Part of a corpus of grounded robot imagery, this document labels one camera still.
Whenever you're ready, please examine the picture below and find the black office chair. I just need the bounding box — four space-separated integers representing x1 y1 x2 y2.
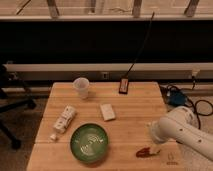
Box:
0 64 36 150

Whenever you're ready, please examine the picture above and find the black red handheld device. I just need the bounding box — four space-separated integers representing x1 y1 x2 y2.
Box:
119 78 129 94

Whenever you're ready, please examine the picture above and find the green ceramic bowl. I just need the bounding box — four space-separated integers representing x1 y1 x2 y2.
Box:
70 123 109 164

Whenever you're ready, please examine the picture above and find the white tube with cap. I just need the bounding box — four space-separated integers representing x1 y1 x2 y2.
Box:
50 106 76 141

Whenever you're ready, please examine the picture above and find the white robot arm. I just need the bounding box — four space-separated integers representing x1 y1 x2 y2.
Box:
148 106 213 161

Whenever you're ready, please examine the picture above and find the black floor cable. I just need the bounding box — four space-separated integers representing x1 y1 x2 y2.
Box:
165 75 213 129

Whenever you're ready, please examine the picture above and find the translucent white cup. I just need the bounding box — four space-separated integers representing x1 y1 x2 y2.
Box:
73 77 89 99

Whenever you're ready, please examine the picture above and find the blue box on floor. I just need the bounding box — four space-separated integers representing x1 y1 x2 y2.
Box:
168 91 186 106

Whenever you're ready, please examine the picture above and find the white rectangular sponge block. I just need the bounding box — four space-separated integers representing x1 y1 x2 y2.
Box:
100 104 116 121

